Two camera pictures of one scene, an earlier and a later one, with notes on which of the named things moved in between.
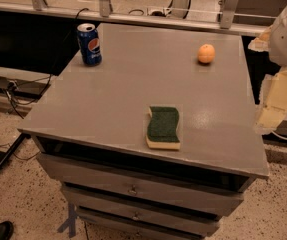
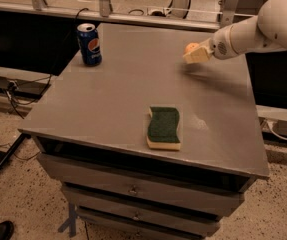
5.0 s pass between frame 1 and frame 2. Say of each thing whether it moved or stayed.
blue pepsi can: stayed
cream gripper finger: moved
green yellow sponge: stayed
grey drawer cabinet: stayed
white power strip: stayed
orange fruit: moved
